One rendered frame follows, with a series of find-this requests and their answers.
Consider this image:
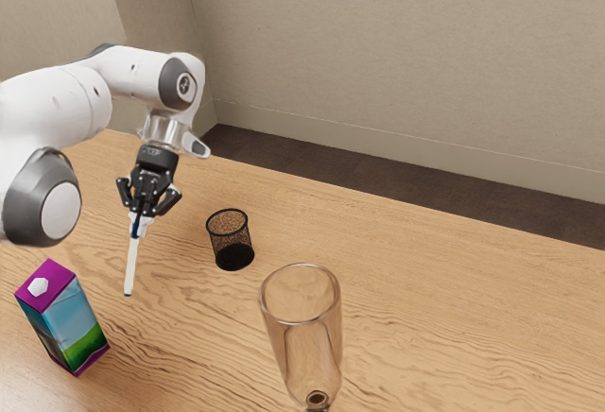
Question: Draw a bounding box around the white pen with blue clip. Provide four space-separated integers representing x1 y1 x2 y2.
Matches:
122 210 151 298

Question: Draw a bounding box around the clear champagne flute glass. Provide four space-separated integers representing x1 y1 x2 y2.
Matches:
257 262 343 412

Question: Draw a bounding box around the black mesh pen holder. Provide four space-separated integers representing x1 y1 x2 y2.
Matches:
204 208 257 272

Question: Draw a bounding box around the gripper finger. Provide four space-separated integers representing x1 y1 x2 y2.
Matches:
147 187 183 217
115 176 138 210

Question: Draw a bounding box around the purple-topped drink carton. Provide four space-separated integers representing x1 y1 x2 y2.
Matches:
13 258 111 378

